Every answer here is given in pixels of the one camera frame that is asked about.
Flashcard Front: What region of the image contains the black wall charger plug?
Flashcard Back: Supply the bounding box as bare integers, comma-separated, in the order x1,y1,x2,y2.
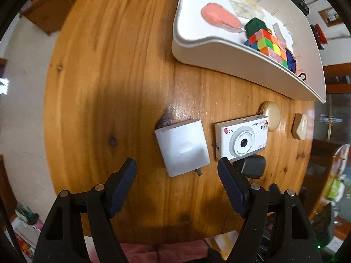
233,154,266,179

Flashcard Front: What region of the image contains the white toy digital camera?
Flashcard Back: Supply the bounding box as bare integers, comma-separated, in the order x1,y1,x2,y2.
215,115,268,161

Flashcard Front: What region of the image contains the white cube power adapter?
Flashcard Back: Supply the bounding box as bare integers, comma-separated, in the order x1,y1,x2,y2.
155,119,210,177

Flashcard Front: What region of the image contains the beige angular plastic box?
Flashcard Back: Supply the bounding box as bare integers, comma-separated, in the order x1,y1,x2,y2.
292,113,308,140

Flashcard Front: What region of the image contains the gold round compact case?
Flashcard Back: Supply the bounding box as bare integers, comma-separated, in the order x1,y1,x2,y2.
259,101,281,132

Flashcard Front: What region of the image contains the multicolour Rubik's cube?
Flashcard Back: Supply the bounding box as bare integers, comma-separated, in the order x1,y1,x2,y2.
244,29,287,68

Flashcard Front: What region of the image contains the white plastic hook holder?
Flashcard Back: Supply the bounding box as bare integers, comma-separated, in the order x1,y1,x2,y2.
273,23,286,46

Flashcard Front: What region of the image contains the green bottle with gold cap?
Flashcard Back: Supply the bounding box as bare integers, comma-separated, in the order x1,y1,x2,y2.
245,17,268,38

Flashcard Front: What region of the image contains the pink liquid clear bottle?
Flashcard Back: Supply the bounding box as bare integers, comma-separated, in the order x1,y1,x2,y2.
201,3,242,33

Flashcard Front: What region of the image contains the clear square plastic cup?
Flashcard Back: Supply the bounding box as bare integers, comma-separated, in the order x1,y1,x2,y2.
230,0,265,20

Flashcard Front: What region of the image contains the orange round tape measure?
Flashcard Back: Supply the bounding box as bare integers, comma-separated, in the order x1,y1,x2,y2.
286,48,307,81

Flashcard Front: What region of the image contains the wooden dining table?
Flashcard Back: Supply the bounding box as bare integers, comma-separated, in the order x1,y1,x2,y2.
43,0,314,244

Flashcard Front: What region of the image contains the large white plastic bin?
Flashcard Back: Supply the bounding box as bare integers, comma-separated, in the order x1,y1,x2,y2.
172,0,327,103

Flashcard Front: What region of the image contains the wooden side cabinet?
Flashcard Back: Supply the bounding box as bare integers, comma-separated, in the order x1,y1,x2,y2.
20,0,76,35

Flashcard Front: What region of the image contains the black air fryer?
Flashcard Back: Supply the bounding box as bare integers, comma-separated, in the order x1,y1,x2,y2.
291,0,309,16

